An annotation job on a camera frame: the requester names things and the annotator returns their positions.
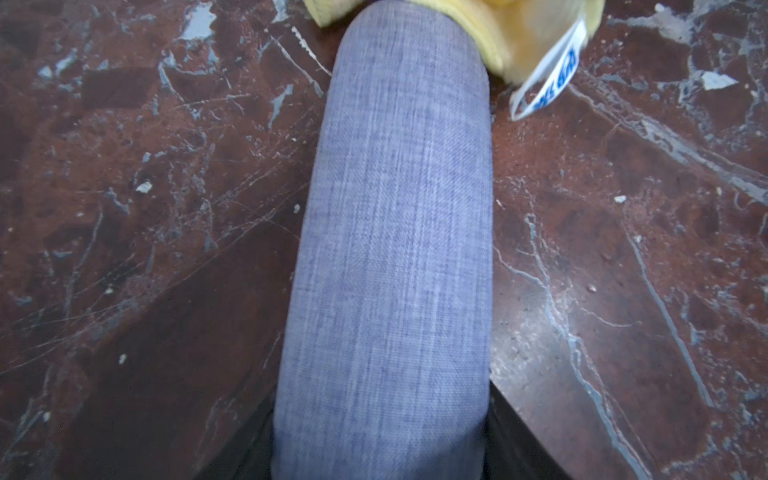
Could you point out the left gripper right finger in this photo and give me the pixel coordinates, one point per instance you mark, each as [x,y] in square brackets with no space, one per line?
[512,450]

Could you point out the blue-grey fabric eyeglass case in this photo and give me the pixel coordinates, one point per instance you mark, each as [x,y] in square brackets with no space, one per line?
[385,364]

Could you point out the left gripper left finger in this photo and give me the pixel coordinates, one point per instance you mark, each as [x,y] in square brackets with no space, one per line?
[248,453]

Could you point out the yellow microfiber cloth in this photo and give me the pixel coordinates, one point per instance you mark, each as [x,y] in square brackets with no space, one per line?
[516,36]

